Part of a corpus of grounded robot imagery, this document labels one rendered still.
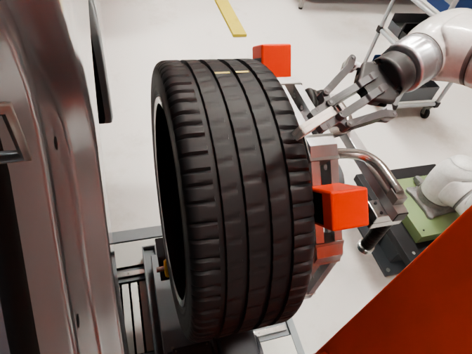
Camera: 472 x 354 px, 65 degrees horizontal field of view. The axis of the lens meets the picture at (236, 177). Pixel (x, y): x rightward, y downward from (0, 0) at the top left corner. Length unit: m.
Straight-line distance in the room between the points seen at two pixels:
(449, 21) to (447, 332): 0.50
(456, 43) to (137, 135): 1.88
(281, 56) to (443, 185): 1.09
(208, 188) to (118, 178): 1.52
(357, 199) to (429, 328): 0.24
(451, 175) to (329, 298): 0.76
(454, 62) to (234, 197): 0.43
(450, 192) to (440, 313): 1.30
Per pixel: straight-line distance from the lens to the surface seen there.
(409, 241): 1.82
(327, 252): 0.77
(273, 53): 0.91
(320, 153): 0.73
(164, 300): 1.47
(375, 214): 0.91
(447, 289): 0.50
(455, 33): 0.75
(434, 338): 0.54
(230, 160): 0.62
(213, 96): 0.68
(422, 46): 0.72
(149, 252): 1.65
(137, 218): 1.92
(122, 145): 2.26
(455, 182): 1.77
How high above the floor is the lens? 1.59
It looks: 49 degrees down
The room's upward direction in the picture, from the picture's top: 12 degrees clockwise
